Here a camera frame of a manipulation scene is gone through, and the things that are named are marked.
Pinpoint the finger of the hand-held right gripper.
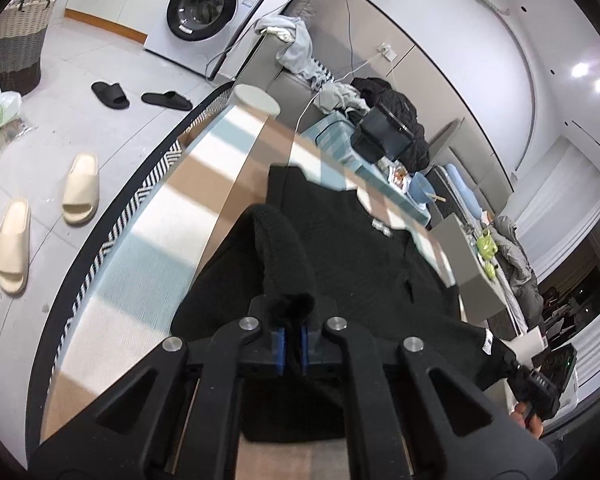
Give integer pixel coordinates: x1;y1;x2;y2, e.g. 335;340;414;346
500;349;531;386

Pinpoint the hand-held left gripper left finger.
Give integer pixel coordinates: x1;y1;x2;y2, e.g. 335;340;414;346
32;297;288;480

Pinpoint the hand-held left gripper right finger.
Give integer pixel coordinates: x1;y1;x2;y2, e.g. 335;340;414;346
300;299;526;480

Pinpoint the black knit sweater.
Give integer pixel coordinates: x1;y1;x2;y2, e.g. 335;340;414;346
170;164;518;443

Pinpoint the person's right forearm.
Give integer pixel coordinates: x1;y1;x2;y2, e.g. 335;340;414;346
500;422;559;480

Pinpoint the person's right hand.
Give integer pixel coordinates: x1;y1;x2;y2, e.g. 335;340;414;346
509;402;547;437

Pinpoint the dark window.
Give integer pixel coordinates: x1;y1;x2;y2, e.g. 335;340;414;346
539;240;600;343

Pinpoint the grey clothing on bed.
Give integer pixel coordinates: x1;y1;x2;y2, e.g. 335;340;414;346
492;215;544;319

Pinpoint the beige nightstand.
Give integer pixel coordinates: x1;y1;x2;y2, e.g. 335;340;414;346
430;212;513;323

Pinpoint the green toy figure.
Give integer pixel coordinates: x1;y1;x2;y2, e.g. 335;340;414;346
475;230;499;259

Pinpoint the white curtain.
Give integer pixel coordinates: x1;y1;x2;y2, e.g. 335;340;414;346
512;145;600;281

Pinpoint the checked tablecloth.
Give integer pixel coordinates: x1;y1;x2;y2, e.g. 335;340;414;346
40;80;486;480

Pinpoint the blue pillow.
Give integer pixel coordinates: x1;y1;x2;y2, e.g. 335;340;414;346
442;162;481;217

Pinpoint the blue bowl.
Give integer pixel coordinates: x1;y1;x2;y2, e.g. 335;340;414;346
407;171;438;207

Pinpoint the plate of food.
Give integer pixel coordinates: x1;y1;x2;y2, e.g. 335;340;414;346
387;165;412;192

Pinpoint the grey padded headboard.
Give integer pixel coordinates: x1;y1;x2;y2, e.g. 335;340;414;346
427;117;512;196

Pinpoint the side table with blue cloth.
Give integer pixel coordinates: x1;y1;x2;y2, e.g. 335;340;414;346
300;110;431;223

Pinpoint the black jacket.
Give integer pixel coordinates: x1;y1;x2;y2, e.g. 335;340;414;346
352;77;432;171

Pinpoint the cream round stool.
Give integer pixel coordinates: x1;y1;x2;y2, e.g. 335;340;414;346
230;85;281;121

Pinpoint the grey sofa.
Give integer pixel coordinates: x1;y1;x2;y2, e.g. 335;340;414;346
235;0;361;131

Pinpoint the cream slipper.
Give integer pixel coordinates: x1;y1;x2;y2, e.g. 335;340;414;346
0;199;32;296
61;154;100;226

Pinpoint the grey-green garment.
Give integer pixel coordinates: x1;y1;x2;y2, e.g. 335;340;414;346
315;80;372;114

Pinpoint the black slipper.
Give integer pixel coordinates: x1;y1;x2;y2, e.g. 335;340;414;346
91;81;131;110
141;91;193;112

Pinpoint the light grey garment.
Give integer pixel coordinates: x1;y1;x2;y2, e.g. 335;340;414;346
254;15;314;79

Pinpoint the white washing machine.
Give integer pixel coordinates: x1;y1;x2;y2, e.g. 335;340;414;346
144;0;283;78

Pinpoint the woven laundry basket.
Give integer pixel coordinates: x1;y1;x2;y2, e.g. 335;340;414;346
0;0;60;97

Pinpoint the white power cable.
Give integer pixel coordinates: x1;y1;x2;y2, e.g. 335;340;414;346
296;51;387;131

